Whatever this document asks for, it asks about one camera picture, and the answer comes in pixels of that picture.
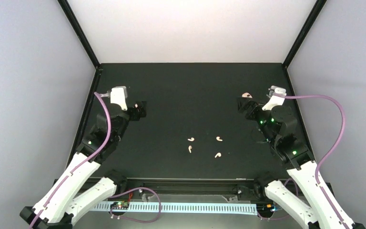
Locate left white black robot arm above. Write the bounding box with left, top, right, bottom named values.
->
left=20, top=101, right=147, bottom=229

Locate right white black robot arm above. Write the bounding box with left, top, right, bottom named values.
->
left=237, top=96, right=365, bottom=229

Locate small green circuit board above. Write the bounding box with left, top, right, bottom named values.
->
left=110, top=201, right=130, bottom=211

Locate right base circuit board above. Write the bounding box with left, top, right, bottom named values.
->
left=256, top=204, right=282, bottom=212

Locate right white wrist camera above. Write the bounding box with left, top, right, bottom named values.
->
left=262, top=85, right=286, bottom=111

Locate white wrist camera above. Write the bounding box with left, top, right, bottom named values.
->
left=262, top=85, right=286, bottom=111
left=108, top=86, right=128, bottom=111

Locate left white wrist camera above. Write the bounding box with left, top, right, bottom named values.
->
left=108, top=86, right=128, bottom=111

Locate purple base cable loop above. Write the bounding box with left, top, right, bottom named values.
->
left=108, top=187, right=162, bottom=224

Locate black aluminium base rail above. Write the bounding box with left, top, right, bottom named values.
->
left=115, top=177, right=268, bottom=203

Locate white slotted cable duct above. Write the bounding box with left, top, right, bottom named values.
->
left=88, top=201, right=258, bottom=216

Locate right black frame post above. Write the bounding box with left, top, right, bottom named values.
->
left=283, top=0, right=327, bottom=69

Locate black frame post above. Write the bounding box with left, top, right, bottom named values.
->
left=283, top=0, right=327, bottom=69
left=57, top=0, right=101, bottom=69

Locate left black frame post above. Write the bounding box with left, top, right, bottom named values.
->
left=57, top=0, right=101, bottom=69

